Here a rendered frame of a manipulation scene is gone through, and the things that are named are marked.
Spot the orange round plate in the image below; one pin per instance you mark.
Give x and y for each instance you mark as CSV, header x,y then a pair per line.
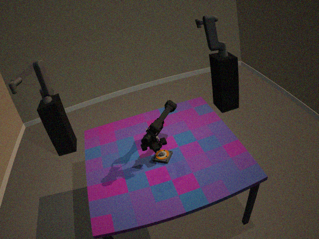
x,y
162,157

